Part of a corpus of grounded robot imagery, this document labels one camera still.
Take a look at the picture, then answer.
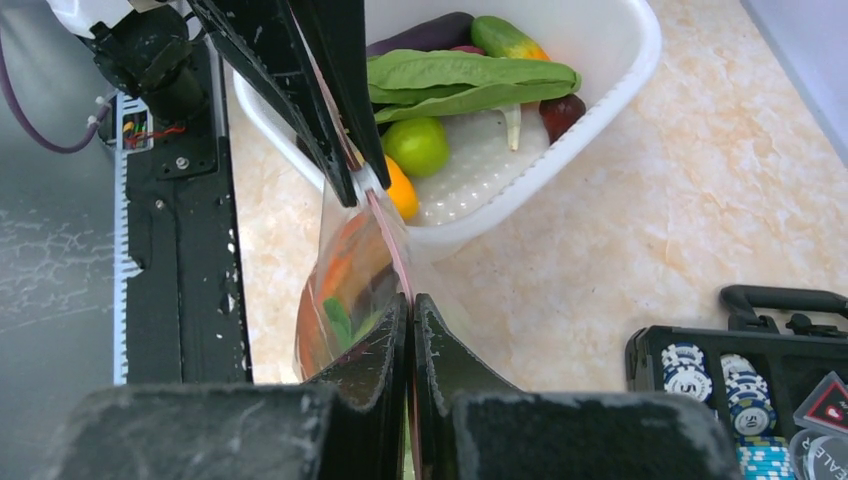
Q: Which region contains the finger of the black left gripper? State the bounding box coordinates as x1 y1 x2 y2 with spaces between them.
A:
290 0 391 189
189 0 358 207

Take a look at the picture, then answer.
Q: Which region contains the green leafy vegetable toy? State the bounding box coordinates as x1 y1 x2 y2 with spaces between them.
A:
367 49 582 124

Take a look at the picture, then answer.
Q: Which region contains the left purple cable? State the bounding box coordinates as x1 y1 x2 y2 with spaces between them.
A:
0 33 117 156

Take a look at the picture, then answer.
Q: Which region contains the small orange fruit toy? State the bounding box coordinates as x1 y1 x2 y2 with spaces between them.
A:
385 155 420 221

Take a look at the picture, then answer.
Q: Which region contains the white plastic basket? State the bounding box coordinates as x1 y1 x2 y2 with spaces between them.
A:
231 0 664 263

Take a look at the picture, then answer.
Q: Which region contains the dark purple eggplant toy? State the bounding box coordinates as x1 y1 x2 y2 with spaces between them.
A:
366 11 475 57

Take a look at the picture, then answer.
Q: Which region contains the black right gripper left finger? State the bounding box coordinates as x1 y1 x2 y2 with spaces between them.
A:
46 294 410 479

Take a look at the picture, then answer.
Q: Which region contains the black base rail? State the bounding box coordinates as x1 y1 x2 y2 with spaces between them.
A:
112 39 254 387

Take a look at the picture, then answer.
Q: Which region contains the black poker chip case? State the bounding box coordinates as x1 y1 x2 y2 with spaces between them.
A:
625 284 847 479

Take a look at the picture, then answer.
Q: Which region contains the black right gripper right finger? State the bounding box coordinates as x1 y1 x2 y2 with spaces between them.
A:
410 294 741 479

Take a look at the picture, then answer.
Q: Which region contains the clear zip top bag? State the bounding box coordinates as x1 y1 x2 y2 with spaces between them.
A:
291 158 478 480

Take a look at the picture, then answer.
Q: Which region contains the orange carrot toy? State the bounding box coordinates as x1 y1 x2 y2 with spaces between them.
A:
294 211 398 381

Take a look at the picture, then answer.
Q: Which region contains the green orange mango toy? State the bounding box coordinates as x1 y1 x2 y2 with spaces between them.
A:
470 16 550 61

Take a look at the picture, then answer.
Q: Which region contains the small green lime toy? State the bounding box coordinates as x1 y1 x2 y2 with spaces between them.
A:
382 117 451 178

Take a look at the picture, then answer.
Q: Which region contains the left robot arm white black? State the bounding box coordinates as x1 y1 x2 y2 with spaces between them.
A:
50 1 390 207

